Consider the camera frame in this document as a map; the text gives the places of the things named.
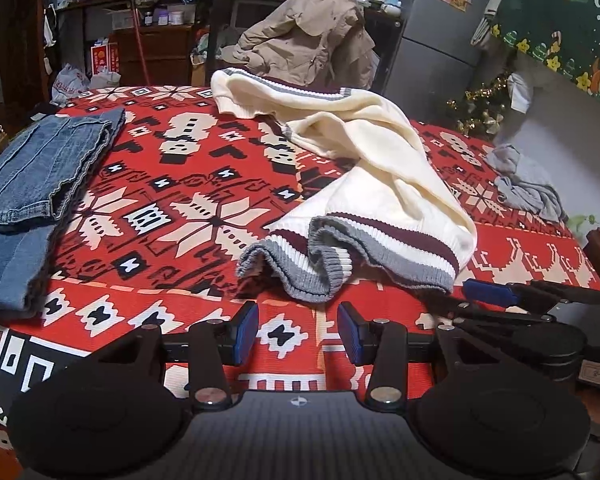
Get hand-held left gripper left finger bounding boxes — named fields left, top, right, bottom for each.
left=87, top=301, right=260, bottom=411

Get beige jacket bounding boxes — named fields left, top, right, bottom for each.
left=221, top=0, right=381, bottom=92

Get white paper bag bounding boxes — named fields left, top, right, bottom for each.
left=507, top=72, right=533, bottom=113

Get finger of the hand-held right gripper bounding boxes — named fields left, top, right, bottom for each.
left=432, top=299, right=556, bottom=332
left=462, top=279, right=600, bottom=313

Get red patterned blanket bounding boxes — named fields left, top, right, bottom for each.
left=0, top=84, right=600, bottom=441

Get green Christmas banner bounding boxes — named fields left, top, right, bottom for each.
left=490, top=0, right=600, bottom=121

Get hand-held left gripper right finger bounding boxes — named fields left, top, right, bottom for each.
left=337, top=301, right=511, bottom=413

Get red and white box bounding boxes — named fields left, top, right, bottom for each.
left=90, top=40, right=120, bottom=76

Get red broom handle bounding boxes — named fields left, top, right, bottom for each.
left=129, top=0, right=153, bottom=86

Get white tied curtain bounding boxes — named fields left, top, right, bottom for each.
left=472, top=0, right=516, bottom=46

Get cream knit vest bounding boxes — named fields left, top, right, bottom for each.
left=211, top=67, right=478, bottom=303

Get brown wooden cabinet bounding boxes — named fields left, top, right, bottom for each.
left=115, top=25, right=196, bottom=86

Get grey cloth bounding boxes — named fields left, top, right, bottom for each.
left=485, top=144, right=568, bottom=222

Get grey refrigerator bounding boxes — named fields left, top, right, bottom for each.
left=384, top=0, right=511, bottom=98

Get white plastic bag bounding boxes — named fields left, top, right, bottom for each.
left=50, top=64, right=91, bottom=106

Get gold tinsel decoration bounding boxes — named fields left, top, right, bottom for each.
left=445, top=67, right=513, bottom=138

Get blue jeans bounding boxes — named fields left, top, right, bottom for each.
left=0, top=106, right=127, bottom=317

